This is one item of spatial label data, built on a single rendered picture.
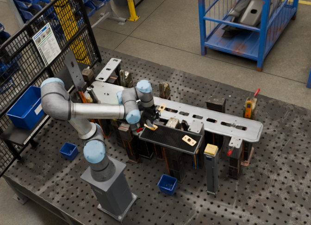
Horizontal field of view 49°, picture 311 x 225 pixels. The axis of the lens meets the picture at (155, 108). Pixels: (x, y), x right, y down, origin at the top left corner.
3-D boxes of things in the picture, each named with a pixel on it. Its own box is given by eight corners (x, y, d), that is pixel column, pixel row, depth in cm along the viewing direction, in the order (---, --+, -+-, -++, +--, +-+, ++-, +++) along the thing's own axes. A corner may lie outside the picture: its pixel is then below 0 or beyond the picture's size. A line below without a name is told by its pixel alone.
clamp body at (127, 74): (141, 101, 301) (133, 71, 276) (135, 110, 295) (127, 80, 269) (132, 98, 305) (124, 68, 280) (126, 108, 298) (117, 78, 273)
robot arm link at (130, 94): (118, 103, 180) (138, 97, 181) (115, 89, 188) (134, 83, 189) (121, 113, 186) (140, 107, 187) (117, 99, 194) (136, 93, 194)
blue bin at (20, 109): (54, 101, 267) (47, 89, 258) (30, 130, 249) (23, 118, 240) (37, 96, 273) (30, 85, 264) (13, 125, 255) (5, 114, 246)
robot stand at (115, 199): (121, 222, 227) (106, 191, 198) (97, 208, 236) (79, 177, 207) (138, 197, 237) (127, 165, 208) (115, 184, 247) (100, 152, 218)
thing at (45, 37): (62, 51, 291) (48, 20, 269) (46, 68, 278) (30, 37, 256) (60, 51, 292) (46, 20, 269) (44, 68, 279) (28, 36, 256)
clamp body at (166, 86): (177, 112, 286) (172, 81, 261) (171, 122, 279) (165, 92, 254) (166, 109, 290) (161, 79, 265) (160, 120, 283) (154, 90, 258)
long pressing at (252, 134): (265, 120, 231) (265, 119, 229) (257, 146, 218) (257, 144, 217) (94, 80, 284) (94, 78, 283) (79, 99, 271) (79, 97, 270)
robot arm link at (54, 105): (41, 109, 156) (144, 111, 174) (41, 93, 164) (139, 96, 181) (40, 127, 164) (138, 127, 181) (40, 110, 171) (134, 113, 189)
